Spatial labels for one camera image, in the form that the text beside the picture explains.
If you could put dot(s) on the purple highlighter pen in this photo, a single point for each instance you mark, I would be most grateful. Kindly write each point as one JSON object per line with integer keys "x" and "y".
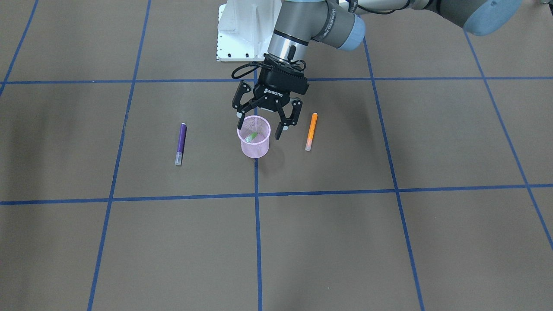
{"x": 181, "y": 144}

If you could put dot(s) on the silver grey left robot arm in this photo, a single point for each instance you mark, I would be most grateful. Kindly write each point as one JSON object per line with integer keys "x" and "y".
{"x": 338, "y": 24}

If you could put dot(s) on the orange highlighter pen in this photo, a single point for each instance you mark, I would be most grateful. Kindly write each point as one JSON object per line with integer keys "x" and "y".
{"x": 311, "y": 131}

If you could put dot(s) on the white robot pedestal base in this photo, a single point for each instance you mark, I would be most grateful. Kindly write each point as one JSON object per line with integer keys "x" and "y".
{"x": 245, "y": 28}

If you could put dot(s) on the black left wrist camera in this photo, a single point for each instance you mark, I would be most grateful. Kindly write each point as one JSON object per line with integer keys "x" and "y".
{"x": 286, "y": 80}

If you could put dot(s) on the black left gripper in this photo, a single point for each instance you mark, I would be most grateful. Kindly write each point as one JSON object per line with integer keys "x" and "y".
{"x": 271, "y": 93}

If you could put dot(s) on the pink mesh pen holder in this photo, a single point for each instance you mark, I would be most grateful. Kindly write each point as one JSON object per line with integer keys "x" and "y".
{"x": 258, "y": 124}

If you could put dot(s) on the green highlighter pen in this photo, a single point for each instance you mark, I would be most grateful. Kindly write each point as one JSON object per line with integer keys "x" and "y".
{"x": 251, "y": 138}

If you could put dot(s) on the brown paper table cover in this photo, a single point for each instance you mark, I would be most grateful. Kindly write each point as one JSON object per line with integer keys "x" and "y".
{"x": 428, "y": 185}

